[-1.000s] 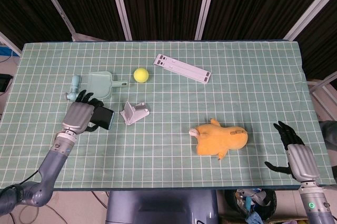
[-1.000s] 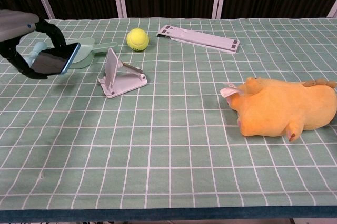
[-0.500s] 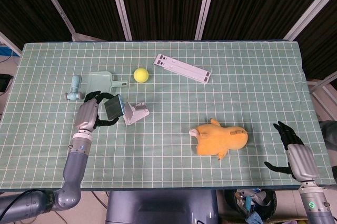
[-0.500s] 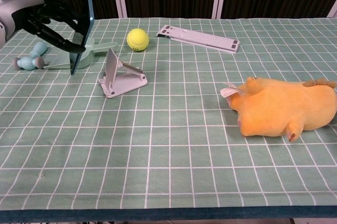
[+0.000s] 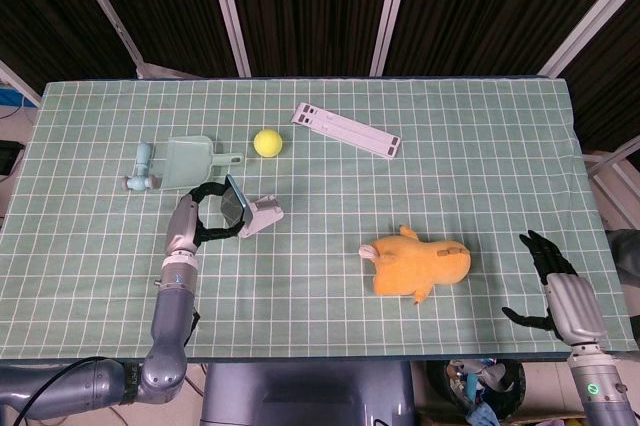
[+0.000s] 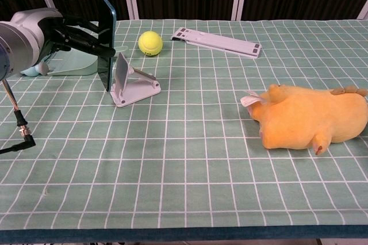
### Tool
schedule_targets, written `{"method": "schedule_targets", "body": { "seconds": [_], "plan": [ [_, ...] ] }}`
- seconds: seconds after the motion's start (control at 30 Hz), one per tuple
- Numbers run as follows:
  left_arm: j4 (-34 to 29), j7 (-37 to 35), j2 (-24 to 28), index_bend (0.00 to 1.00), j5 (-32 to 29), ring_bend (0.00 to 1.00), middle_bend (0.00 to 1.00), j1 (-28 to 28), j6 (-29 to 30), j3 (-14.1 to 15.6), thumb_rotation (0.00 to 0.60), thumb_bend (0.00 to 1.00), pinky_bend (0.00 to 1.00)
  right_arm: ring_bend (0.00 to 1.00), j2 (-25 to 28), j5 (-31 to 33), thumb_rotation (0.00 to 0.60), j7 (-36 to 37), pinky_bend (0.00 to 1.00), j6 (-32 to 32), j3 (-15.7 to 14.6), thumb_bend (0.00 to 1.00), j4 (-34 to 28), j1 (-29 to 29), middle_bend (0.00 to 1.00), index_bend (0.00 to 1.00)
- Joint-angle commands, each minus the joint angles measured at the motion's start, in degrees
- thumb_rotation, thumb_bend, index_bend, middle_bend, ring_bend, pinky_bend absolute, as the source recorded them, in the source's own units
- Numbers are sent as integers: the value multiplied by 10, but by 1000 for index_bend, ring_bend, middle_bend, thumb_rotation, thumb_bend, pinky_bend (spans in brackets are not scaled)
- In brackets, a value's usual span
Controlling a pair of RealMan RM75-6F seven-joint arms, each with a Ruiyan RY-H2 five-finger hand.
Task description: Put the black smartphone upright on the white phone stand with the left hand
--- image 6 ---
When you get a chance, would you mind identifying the white folding laptop stand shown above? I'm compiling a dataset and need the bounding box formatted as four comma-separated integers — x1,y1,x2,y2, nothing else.
170,26,263,60

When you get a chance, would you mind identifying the left black and grey robot hand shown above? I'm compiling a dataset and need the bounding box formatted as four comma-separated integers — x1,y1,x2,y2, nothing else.
10,7,116,63

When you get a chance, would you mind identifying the yellow tennis ball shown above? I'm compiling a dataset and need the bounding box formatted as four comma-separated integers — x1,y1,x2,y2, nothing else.
137,30,164,57

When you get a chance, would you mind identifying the orange plush toy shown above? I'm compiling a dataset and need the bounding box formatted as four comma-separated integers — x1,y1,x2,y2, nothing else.
240,83,368,156

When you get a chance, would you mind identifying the black smartphone with blue edge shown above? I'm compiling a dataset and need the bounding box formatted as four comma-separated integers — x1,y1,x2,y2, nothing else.
97,0,117,93

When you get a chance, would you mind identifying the black cable with metal connector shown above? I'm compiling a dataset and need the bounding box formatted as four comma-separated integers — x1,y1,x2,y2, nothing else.
0,79,37,155

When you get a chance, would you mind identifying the white folding phone stand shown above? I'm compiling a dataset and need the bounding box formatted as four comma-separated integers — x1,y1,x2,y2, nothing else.
108,52,162,109

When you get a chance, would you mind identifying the green plastic dustpan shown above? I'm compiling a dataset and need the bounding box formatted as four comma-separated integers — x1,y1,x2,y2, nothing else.
47,45,129,76

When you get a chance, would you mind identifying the green checked tablecloth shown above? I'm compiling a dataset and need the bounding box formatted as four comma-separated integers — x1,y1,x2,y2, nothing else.
0,20,368,243

